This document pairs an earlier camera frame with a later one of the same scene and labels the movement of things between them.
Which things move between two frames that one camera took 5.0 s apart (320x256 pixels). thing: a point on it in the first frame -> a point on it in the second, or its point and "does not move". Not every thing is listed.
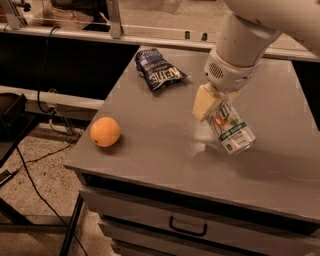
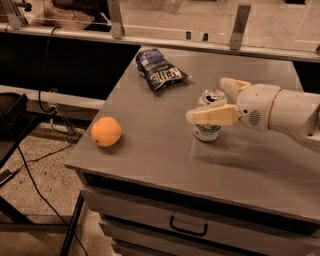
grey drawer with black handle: x=150 y=213 does not move
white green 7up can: x=231 y=129 -> x=209 y=98
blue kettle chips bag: x=156 y=70 does not move
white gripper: x=229 y=76 -> x=256 y=105
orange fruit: x=105 y=131 does not move
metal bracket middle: x=115 y=21 does not move
